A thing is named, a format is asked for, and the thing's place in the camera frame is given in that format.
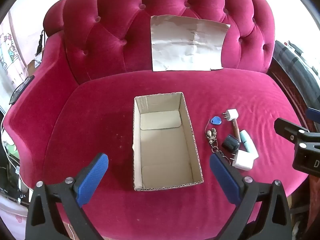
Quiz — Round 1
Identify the cartoon print curtain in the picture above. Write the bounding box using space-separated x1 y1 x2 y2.
0 12 28 85

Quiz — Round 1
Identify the crumpled white paper sheet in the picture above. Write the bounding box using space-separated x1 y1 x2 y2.
150 15 232 72

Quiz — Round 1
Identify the pink storage container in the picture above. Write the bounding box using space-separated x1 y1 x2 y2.
0 195 29 233

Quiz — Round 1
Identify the small brown cardboard carton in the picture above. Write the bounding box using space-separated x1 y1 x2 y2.
27 59 42 77

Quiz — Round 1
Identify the large white charger plug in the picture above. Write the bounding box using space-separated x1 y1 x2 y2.
229 149 255 172

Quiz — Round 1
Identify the cardboard box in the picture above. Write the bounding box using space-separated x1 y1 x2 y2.
132 92 204 192

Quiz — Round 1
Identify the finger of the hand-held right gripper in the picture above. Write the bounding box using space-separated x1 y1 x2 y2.
306 107 320 125
274 117 320 147

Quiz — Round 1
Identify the red velvet tufted armchair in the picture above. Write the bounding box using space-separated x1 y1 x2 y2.
2 0 312 240

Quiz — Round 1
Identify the black plug with cable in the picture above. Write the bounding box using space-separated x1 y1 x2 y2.
36 29 47 55

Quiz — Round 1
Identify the small white charger plug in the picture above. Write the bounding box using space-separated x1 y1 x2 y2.
223 109 238 122

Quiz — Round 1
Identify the metal keychain with gold charm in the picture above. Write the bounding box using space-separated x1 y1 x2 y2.
205 121 233 167

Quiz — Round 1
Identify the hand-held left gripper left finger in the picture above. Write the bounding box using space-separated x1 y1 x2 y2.
25 152 109 240

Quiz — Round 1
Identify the light blue tube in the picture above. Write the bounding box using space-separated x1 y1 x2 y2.
239 129 259 160

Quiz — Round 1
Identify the dark blue tape roll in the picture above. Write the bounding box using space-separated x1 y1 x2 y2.
221 134 240 152

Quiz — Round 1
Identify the small brown stick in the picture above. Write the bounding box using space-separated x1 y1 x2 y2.
232 120 242 142

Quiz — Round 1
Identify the black flat object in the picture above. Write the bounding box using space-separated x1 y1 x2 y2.
9 76 34 105

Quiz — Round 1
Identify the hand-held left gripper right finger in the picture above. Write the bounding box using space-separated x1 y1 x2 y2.
209 152 293 240

